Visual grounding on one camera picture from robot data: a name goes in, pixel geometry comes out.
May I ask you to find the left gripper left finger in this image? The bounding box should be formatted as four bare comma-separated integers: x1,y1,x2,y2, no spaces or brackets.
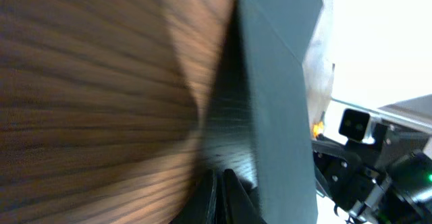
171,170,217,224

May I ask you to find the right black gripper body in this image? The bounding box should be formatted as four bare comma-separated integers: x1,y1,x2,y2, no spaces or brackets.
312,123,392,217

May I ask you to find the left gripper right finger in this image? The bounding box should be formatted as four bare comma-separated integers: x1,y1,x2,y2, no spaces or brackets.
222,169,266,224

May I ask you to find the black gift box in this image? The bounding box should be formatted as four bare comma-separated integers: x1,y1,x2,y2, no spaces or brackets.
202,0,322,223

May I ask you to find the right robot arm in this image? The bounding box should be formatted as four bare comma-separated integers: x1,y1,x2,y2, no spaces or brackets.
312,123,431,223

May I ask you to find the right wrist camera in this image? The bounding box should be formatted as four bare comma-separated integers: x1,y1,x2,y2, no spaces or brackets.
338,108,377,144

